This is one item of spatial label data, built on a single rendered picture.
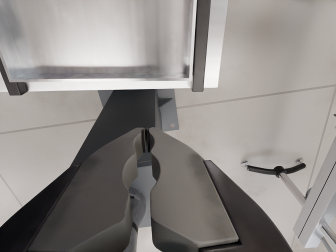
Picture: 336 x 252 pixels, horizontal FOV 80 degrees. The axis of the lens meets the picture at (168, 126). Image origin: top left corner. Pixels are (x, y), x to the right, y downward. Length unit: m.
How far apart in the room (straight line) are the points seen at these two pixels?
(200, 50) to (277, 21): 1.08
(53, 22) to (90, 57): 0.06
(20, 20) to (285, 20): 1.26
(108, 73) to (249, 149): 1.41
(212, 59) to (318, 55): 1.25
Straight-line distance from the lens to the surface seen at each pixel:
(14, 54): 0.38
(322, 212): 1.39
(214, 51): 0.34
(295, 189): 1.59
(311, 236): 1.53
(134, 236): 0.56
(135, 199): 0.59
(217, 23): 0.34
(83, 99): 1.37
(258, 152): 1.68
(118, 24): 0.33
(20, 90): 0.39
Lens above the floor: 1.21
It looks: 61 degrees down
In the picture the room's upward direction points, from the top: 173 degrees clockwise
